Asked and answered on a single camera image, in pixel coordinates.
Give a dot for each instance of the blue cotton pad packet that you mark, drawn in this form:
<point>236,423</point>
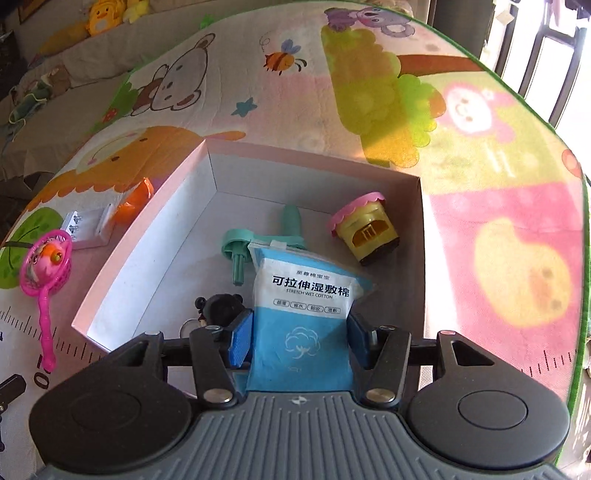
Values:
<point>300,295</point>

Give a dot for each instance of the pink and white cardboard box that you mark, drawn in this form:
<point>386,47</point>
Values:
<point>258,207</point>

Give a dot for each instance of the pink toy fishing net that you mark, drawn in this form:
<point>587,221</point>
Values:
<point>46,323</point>

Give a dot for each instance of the yellow duck plush toy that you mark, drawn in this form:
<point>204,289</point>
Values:
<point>100,18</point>

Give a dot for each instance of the yellow plush cushion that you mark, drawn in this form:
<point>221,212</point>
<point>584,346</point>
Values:
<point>64,39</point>

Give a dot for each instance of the beige sofa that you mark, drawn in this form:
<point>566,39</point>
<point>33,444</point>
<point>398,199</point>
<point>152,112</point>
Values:
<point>78,64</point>

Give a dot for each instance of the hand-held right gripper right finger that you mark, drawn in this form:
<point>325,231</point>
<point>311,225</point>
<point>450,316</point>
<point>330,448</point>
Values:
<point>356,342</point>

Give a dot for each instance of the cartoon printed play mat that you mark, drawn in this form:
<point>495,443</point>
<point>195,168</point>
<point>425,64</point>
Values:
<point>485,184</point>

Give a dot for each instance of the black window railing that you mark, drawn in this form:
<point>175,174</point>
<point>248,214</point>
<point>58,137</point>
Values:
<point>549,60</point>

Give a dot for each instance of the teal plastic toy tool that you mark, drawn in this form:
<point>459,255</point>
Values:
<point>292,222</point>

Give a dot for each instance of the orange plastic toy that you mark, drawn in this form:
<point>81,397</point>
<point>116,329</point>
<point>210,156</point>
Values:
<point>138,194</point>

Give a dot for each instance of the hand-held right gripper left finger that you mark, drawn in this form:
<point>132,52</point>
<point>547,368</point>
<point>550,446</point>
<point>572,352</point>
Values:
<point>243,340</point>

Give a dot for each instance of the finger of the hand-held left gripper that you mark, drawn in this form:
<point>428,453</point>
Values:
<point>10,390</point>

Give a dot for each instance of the pink toy fish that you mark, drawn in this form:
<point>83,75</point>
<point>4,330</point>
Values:
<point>42,256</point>

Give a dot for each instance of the green fabric toy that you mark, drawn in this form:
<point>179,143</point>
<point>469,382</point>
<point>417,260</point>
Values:
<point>28,99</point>

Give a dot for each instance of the yellow toy bucket pink lid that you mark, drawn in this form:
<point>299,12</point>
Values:
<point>364,230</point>

